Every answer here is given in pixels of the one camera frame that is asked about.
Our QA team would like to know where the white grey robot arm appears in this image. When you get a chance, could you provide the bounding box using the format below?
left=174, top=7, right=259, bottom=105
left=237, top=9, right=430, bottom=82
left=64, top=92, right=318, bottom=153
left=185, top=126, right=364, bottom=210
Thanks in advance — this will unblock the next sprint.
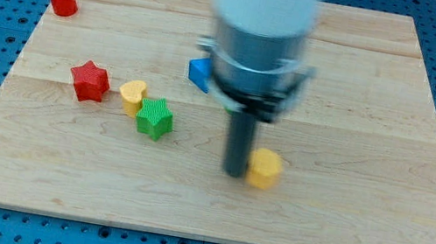
left=200, top=0, right=321, bottom=122

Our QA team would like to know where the green star block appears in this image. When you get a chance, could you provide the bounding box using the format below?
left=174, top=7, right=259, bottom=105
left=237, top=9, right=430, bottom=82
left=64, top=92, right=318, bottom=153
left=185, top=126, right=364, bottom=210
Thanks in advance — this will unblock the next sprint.
left=136, top=97, right=173, bottom=141

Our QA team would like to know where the red star block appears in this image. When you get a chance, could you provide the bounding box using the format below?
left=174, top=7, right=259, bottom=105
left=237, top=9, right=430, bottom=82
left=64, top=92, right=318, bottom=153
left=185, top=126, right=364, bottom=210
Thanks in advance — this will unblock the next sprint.
left=70, top=59, right=110, bottom=102

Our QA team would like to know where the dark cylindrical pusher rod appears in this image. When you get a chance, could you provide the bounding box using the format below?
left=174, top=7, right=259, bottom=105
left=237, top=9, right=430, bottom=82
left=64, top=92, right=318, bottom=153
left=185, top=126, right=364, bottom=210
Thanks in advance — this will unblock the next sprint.
left=222, top=112, right=257, bottom=178

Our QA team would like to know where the blue triangle block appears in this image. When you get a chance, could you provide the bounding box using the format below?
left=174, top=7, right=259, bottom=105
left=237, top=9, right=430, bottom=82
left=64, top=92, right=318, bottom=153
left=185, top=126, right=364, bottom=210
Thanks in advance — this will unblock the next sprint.
left=187, top=58, right=211, bottom=94

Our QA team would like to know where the yellow hexagon block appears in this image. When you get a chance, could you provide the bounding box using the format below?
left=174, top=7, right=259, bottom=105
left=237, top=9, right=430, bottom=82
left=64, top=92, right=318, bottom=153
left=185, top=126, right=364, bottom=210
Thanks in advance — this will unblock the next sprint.
left=246, top=148, right=283, bottom=190

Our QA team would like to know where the yellow heart block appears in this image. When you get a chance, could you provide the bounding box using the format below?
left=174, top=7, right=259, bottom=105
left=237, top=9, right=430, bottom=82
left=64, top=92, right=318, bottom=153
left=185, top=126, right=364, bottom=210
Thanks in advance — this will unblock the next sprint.
left=119, top=80, right=148, bottom=119

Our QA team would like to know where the wooden board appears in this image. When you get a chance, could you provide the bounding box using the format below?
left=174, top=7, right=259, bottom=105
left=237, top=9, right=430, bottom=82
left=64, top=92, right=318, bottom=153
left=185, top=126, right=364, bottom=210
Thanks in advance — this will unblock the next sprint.
left=0, top=0, right=436, bottom=244

